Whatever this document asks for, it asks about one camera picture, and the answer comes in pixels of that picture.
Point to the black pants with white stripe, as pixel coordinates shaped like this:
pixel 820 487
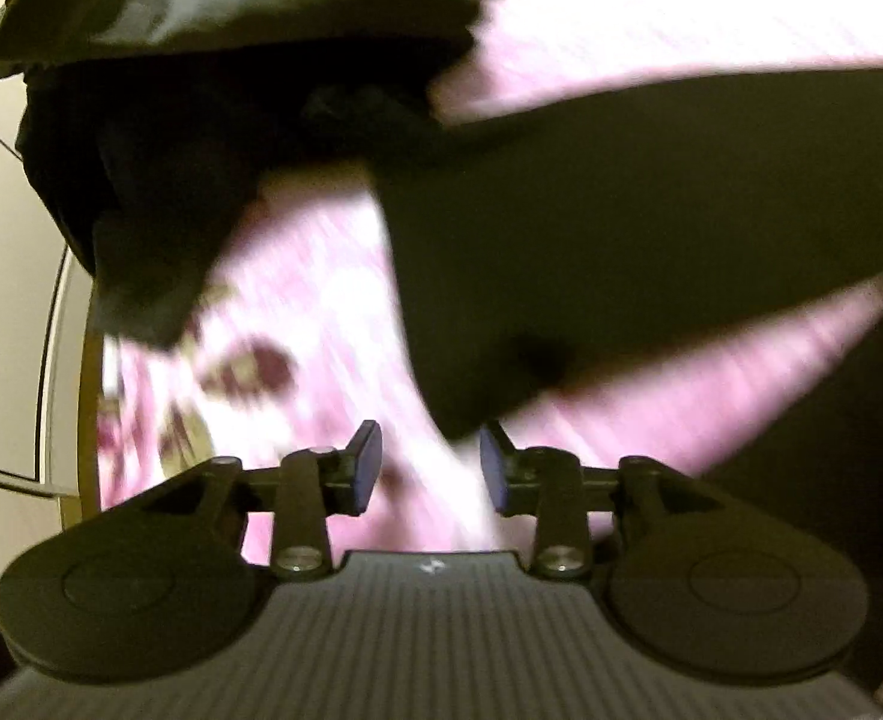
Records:
pixel 156 180

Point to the white wardrobe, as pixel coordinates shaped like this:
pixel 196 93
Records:
pixel 6 240

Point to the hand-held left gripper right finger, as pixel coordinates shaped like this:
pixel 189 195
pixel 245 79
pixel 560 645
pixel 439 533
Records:
pixel 494 469

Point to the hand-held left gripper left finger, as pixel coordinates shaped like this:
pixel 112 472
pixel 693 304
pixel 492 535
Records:
pixel 367 466

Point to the black garment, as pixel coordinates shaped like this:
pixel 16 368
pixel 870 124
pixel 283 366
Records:
pixel 636 240

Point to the pink floral blanket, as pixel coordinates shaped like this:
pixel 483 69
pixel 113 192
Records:
pixel 351 330

